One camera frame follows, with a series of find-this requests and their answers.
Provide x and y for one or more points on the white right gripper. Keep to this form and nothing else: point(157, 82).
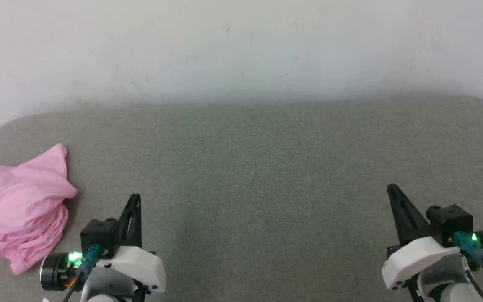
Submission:
point(413, 258)

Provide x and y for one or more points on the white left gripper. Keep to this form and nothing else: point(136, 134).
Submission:
point(141, 264)

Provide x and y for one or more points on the pink cloth garment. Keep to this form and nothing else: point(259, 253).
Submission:
point(19, 209)

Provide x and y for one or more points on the grey fabric sofa cushion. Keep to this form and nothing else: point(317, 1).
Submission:
point(258, 176)

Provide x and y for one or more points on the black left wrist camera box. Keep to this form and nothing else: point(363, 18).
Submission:
point(99, 233)

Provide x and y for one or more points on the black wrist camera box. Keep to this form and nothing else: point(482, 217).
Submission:
point(99, 233)
point(449, 220)

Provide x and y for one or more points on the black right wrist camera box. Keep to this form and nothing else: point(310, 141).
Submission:
point(449, 220)

